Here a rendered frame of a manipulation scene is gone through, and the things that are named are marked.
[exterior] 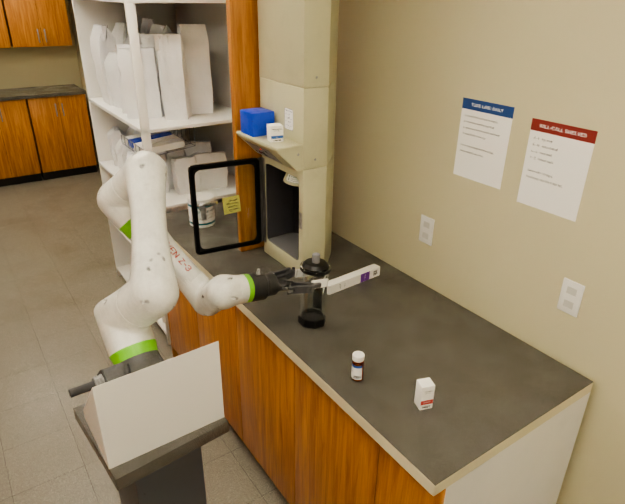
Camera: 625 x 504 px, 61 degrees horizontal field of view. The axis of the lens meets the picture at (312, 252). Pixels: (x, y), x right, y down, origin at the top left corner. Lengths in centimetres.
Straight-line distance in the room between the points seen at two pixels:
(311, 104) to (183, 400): 112
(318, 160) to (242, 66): 50
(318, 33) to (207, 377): 120
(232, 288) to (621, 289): 114
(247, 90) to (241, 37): 20
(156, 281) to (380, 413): 72
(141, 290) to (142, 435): 37
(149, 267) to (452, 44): 126
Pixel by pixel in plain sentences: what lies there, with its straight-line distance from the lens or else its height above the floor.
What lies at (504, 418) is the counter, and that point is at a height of 94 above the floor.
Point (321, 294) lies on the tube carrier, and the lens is 185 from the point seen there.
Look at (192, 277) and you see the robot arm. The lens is 175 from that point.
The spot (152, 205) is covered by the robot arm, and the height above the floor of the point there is 148.
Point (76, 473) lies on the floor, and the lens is 288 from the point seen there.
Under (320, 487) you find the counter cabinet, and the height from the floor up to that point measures 41.
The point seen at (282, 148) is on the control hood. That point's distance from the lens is 197.
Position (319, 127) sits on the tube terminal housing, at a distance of 204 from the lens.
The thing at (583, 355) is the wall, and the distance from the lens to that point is 194.
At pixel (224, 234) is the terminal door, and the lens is 234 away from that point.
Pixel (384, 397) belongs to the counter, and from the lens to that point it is 165.
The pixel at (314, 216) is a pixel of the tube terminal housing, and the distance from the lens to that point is 213.
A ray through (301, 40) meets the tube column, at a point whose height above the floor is 187.
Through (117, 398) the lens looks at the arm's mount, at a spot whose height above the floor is 114.
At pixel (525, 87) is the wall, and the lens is 184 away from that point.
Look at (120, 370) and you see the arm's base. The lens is 151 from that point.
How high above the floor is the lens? 202
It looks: 26 degrees down
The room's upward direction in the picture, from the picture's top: 1 degrees clockwise
